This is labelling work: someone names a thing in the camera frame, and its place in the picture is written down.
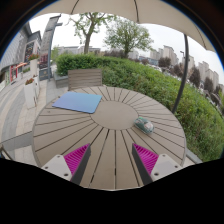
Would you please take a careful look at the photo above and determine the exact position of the green hedge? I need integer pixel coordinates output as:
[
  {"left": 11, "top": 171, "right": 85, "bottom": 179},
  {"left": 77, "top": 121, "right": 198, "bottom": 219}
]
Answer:
[{"left": 54, "top": 53, "right": 224, "bottom": 163}]

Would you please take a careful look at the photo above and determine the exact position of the blue mouse pad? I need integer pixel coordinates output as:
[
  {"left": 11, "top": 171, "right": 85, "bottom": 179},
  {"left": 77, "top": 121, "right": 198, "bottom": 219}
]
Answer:
[{"left": 51, "top": 91, "right": 103, "bottom": 115}]

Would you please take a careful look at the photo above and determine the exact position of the dark tall sign pillar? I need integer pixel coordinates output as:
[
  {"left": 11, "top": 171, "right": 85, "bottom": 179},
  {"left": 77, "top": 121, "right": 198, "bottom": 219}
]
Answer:
[{"left": 38, "top": 14, "right": 64, "bottom": 82}]

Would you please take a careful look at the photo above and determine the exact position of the transparent green computer mouse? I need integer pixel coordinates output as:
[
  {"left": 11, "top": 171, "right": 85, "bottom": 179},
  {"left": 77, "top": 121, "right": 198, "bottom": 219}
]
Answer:
[{"left": 133, "top": 116, "right": 155, "bottom": 135}]

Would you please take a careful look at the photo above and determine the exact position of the white planter box with flowers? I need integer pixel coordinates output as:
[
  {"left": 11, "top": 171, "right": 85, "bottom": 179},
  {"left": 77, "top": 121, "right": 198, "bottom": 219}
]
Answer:
[{"left": 23, "top": 77, "right": 41, "bottom": 110}]

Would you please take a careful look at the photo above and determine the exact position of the brown slatted outdoor chair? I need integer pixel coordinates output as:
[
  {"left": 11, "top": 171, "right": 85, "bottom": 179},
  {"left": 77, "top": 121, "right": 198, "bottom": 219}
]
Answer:
[{"left": 67, "top": 68, "right": 103, "bottom": 92}]

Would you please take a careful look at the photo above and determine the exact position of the sparse-leaved tree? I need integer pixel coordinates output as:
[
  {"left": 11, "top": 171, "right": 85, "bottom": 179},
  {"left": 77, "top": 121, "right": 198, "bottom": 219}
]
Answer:
[{"left": 68, "top": 12, "right": 116, "bottom": 55}]

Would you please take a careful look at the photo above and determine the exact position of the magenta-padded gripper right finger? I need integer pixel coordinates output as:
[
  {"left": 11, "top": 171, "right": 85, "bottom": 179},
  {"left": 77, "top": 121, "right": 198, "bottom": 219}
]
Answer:
[{"left": 131, "top": 143, "right": 184, "bottom": 186}]

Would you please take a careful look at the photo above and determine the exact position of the full green tree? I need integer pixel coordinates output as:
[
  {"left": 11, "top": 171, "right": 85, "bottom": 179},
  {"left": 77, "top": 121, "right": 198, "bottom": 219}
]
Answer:
[{"left": 103, "top": 18, "right": 155, "bottom": 59}]

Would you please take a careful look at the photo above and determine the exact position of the dark curved parasol pole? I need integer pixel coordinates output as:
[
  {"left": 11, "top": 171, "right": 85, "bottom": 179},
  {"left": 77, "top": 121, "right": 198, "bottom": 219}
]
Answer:
[{"left": 171, "top": 33, "right": 190, "bottom": 115}]

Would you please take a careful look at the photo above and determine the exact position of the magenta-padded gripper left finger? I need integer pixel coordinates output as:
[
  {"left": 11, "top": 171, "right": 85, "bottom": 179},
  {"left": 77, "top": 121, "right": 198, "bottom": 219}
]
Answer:
[{"left": 41, "top": 143, "right": 92, "bottom": 186}]

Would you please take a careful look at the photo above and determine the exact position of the beige parasol canopy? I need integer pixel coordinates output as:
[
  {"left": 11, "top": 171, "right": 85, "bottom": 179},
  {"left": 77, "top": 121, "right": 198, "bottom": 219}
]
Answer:
[{"left": 33, "top": 0, "right": 217, "bottom": 53}]

